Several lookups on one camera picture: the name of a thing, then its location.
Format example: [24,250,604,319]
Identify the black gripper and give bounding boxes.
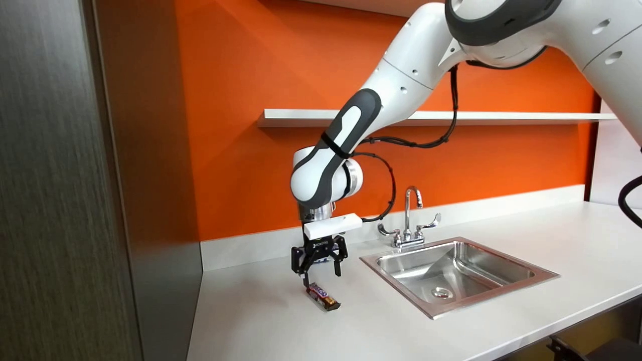
[289,233,352,290]

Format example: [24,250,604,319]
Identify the Snickers chocolate bar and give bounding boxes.
[305,281,344,314]

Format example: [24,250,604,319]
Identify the round sink drain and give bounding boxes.
[429,284,457,304]

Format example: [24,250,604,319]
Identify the stainless steel sink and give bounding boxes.
[359,234,562,321]

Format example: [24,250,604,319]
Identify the dark chair under counter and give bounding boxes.
[544,331,642,361]

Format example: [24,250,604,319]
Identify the dark grey cabinet panel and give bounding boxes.
[0,0,204,361]

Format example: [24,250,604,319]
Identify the white panel board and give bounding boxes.
[588,99,642,210]

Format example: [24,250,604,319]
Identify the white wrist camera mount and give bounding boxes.
[301,213,365,243]

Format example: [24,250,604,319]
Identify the chrome two-handle faucet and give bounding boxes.
[375,184,444,252]

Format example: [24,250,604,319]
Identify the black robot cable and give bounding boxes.
[352,62,465,224]

